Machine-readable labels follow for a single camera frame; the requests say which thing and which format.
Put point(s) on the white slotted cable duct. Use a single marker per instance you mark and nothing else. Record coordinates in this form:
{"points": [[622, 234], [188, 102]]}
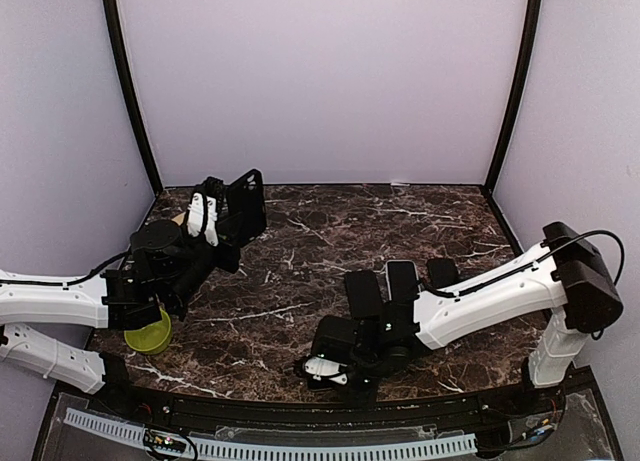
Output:
{"points": [[166, 445]]}

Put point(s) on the lavender phone case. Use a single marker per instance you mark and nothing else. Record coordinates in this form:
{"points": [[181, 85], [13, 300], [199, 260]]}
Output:
{"points": [[388, 281]]}

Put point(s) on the right black corner post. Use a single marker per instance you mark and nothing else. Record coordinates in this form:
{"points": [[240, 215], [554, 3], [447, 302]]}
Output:
{"points": [[516, 92]]}

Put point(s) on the pink phone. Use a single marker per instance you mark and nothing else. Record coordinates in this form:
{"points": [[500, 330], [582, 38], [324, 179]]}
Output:
{"points": [[363, 294]]}

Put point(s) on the lime green bowl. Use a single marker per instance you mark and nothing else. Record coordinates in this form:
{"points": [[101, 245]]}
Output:
{"points": [[152, 339]]}

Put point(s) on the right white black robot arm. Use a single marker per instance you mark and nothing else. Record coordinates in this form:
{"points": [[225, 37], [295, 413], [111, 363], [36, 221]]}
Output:
{"points": [[564, 274]]}

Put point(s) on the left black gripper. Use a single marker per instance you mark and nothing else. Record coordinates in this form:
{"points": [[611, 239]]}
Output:
{"points": [[229, 261]]}

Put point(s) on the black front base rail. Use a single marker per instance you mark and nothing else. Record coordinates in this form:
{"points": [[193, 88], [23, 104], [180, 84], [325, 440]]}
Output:
{"points": [[482, 409]]}

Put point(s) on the tan wooden round plate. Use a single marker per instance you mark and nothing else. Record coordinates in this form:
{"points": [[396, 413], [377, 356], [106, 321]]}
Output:
{"points": [[181, 220]]}

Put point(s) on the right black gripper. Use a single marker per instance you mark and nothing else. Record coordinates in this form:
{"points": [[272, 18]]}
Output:
{"points": [[362, 399]]}

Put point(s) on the black corner post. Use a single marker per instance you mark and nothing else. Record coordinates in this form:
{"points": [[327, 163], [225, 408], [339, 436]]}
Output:
{"points": [[516, 92], [128, 90]]}

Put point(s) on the left black corner post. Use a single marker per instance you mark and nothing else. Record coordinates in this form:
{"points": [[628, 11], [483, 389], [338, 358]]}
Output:
{"points": [[128, 90]]}

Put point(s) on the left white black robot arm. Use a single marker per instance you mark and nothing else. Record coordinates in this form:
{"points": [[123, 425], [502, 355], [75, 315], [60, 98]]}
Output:
{"points": [[168, 267]]}

